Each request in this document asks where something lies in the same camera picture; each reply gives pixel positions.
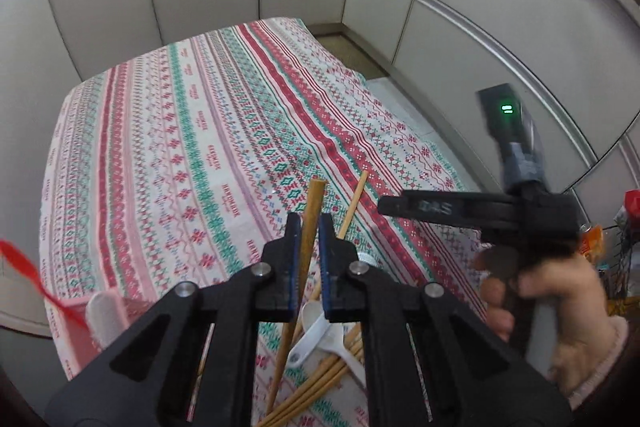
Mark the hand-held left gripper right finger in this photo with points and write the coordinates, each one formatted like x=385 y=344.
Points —
x=325 y=257

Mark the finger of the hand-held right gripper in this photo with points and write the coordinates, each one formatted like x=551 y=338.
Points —
x=440 y=207

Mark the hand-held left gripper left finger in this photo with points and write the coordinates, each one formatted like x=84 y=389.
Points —
x=295 y=257

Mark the dark wooden chopstick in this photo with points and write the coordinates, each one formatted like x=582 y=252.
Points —
x=312 y=212

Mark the person's right forearm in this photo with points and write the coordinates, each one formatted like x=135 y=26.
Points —
x=595 y=372

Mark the person's right hand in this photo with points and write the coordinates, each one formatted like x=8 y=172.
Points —
x=570 y=297

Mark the orange snack packet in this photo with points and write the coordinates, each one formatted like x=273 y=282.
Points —
x=592 y=247

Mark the red green patterned tablecloth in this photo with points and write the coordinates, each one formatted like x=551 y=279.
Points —
x=200 y=132

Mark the red ribbon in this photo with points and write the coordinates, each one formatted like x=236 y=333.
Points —
x=20 y=257

